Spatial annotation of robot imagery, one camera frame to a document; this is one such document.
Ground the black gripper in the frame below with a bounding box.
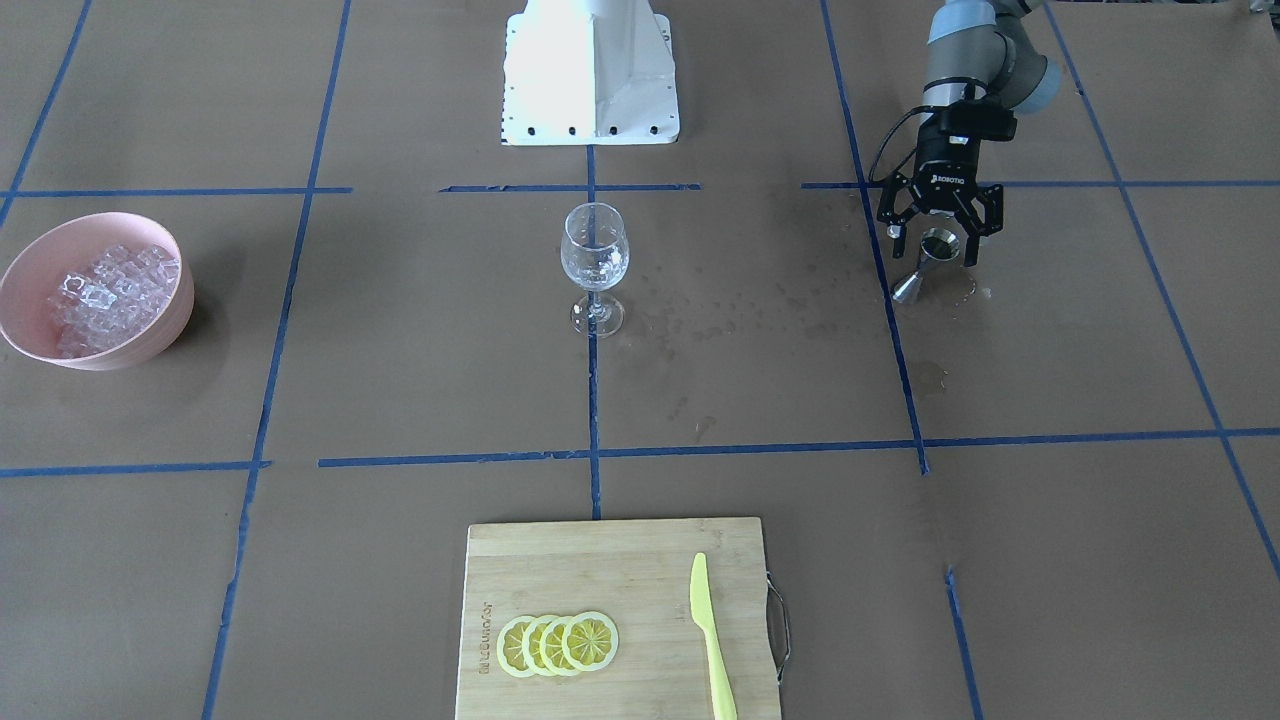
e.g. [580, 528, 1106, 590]
[877, 135, 1005, 268]

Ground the steel jigger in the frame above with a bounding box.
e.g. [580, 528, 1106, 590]
[890, 227, 963, 305]

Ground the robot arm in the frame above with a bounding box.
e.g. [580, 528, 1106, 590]
[876, 1, 1062, 266]

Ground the clear wine glass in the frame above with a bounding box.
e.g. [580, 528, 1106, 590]
[559, 202, 630, 338]

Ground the clear ice cubes pile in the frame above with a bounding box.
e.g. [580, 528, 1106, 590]
[46, 243, 182, 359]

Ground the yellow plastic knife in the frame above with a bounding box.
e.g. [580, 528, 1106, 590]
[687, 552, 739, 719]

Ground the lemon slice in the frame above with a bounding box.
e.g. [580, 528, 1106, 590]
[564, 611, 620, 673]
[521, 614, 558, 676]
[538, 616, 581, 676]
[498, 615, 538, 678]

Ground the pink bowl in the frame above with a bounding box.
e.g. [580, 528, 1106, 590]
[3, 211, 195, 372]

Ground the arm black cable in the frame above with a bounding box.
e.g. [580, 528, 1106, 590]
[867, 104, 936, 191]

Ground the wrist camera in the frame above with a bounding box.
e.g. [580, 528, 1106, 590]
[938, 97, 1018, 142]

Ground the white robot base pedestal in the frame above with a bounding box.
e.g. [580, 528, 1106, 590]
[500, 1, 681, 147]

